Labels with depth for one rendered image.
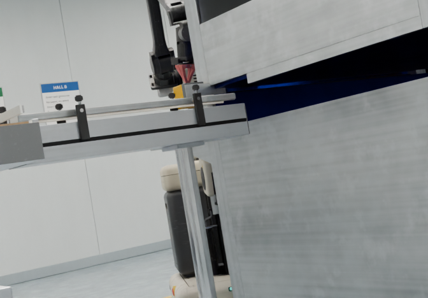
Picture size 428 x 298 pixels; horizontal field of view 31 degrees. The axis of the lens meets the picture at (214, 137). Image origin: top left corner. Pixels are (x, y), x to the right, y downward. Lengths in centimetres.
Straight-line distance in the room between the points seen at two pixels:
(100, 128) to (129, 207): 612
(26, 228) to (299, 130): 579
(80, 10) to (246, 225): 610
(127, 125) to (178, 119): 16
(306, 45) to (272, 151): 33
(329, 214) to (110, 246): 608
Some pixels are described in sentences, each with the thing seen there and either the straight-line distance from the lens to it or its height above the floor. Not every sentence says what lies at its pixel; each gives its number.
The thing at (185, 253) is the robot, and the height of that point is 40.
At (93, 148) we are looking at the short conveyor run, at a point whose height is 86.
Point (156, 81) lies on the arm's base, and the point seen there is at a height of 117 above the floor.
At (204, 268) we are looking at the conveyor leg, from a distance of 217.
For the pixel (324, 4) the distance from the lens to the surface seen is 197.
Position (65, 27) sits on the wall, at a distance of 812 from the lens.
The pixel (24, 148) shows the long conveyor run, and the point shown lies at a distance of 174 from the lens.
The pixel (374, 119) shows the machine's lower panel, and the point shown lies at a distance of 186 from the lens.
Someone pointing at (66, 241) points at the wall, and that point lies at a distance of 781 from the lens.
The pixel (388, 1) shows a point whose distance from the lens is 182.
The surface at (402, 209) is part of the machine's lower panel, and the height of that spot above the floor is 59.
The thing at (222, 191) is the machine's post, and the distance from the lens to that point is 240.
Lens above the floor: 76
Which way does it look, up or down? 2 degrees up
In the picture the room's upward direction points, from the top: 9 degrees counter-clockwise
